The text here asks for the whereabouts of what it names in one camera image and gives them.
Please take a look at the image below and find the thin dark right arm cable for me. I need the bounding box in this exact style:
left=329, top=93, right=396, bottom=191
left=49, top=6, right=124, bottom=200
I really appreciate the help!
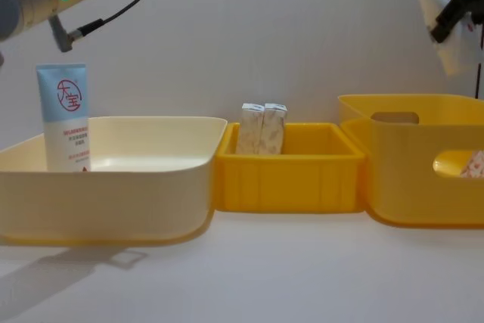
left=473, top=22, right=484, bottom=99

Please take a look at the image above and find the small patterned white carton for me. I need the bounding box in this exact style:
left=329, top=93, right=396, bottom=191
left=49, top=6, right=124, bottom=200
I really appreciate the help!
left=458, top=149, right=484, bottom=180
left=235, top=102, right=266, bottom=156
left=258, top=101, right=289, bottom=156

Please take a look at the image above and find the small yellow plastic bin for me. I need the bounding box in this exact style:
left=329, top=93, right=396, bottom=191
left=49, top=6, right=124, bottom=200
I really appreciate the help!
left=214, top=122, right=368, bottom=214

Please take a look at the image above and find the large yellow bin with handles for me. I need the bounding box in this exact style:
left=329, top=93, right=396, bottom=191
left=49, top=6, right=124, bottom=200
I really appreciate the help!
left=337, top=93, right=484, bottom=231

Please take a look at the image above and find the cream plastic bin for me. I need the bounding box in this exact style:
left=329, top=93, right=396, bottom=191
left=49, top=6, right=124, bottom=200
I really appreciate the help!
left=0, top=116, right=229, bottom=247

